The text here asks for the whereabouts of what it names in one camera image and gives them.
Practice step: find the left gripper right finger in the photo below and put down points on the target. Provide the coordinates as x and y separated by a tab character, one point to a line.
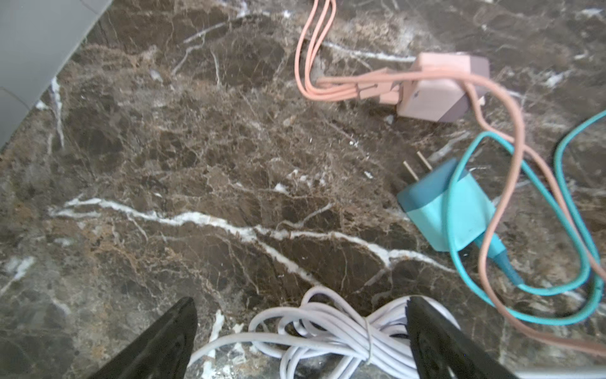
441	350

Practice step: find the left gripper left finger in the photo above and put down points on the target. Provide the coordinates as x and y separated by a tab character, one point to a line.
163	350

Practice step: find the pink plug adapter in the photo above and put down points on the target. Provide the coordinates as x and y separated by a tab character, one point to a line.
441	101

